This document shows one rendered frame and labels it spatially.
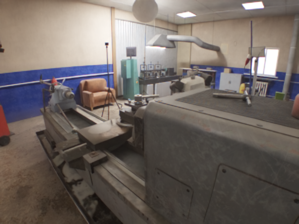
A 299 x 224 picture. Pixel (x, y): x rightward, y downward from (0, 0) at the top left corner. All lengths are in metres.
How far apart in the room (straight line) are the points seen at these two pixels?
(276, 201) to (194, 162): 0.22
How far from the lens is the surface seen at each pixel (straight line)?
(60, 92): 2.14
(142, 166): 1.21
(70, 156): 1.16
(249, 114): 0.49
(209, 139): 0.42
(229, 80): 7.54
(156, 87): 6.00
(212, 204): 0.53
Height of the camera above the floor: 1.48
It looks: 19 degrees down
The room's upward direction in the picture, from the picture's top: straight up
